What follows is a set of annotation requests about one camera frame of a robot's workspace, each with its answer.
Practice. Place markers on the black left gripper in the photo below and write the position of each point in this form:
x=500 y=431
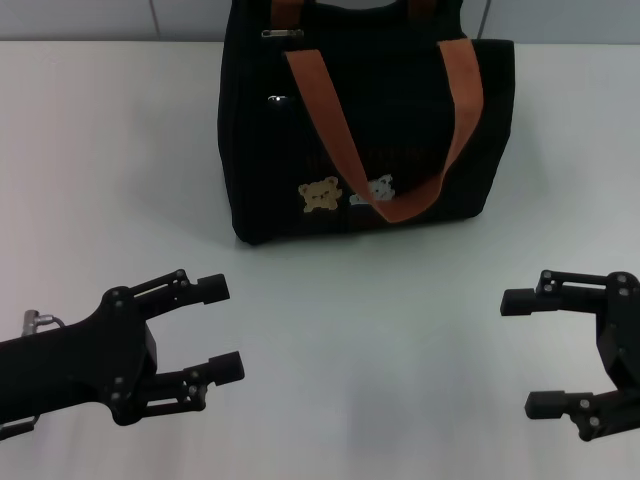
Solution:
x=75 y=365

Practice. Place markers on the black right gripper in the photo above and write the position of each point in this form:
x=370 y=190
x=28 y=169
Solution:
x=622 y=345

